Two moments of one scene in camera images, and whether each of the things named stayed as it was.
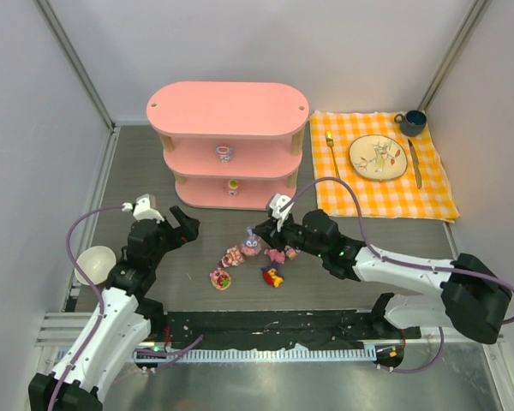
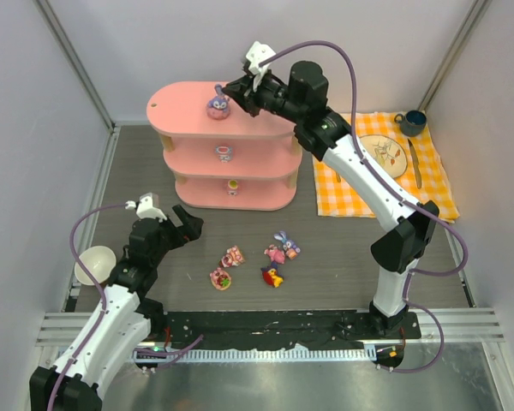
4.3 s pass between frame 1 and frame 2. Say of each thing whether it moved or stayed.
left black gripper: stayed
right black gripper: moved
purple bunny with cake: stayed
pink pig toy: stayed
